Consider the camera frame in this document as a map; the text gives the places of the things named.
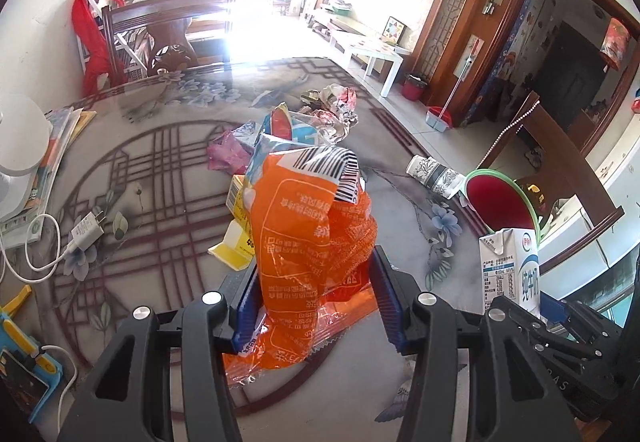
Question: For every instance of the blue printed door curtain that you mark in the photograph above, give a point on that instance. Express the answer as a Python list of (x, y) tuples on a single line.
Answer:
[(515, 47)]

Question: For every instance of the blue tablet case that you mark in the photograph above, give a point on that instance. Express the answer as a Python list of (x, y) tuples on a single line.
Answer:
[(27, 372)]

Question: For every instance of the white coffee table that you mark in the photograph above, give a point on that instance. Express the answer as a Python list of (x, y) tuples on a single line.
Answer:
[(380, 53)]

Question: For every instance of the green red waste bin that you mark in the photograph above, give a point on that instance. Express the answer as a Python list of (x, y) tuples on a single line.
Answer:
[(492, 197)]

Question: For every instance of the red plastic bag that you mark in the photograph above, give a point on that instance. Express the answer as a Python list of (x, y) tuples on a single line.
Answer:
[(92, 47)]

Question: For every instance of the yellow plastic item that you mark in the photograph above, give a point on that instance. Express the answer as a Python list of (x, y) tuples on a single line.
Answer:
[(12, 302)]

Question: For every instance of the yellow white flattened carton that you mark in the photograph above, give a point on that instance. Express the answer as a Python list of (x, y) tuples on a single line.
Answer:
[(232, 247)]

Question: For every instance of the blue orange snack packet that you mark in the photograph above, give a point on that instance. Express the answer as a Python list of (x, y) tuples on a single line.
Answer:
[(285, 124)]

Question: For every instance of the orange snack wrapper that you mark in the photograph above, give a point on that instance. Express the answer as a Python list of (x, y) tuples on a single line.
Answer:
[(305, 247)]

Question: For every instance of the colourful chequered board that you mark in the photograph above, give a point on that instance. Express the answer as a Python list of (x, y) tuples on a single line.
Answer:
[(394, 30)]

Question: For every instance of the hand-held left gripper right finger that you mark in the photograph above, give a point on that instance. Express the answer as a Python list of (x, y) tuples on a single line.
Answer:
[(387, 302)]

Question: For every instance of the mop with red bucket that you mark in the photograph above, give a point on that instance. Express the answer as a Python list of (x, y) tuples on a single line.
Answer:
[(457, 82)]

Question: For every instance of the silver wrapper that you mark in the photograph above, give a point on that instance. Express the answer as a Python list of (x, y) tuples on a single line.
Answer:
[(332, 127)]

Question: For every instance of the white round appliance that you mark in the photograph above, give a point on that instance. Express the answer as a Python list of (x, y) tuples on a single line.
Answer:
[(20, 147)]

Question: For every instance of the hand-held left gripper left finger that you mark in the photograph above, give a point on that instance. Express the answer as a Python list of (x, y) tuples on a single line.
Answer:
[(247, 317)]

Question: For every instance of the brown wooden chair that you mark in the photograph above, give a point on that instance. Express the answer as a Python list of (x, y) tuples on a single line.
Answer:
[(170, 12)]

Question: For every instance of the white charger plug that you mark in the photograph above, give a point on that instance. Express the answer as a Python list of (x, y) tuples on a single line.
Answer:
[(86, 232)]

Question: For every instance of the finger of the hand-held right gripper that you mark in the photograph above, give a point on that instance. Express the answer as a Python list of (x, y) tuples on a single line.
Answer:
[(587, 322), (525, 322)]

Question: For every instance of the white blue milk carton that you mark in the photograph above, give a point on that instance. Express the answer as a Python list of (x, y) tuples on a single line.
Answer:
[(510, 272)]

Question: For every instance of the yellow toy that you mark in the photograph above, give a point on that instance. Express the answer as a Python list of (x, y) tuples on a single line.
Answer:
[(532, 194)]

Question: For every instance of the small red floor bin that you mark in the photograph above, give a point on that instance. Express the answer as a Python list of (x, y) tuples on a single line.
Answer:
[(415, 89)]

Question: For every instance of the stack of books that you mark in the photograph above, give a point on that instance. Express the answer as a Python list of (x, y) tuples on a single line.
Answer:
[(55, 147)]

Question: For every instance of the yellow box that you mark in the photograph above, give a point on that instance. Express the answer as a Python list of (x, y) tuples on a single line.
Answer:
[(237, 194)]

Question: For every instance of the red lantern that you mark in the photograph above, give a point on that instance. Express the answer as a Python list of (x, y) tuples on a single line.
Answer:
[(614, 44)]

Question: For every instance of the pink plastic wrapper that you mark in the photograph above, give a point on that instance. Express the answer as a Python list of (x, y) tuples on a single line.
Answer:
[(225, 154)]

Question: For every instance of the white patterned paper cup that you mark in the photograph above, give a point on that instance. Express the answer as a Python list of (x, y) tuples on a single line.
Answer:
[(420, 169), (450, 182)]

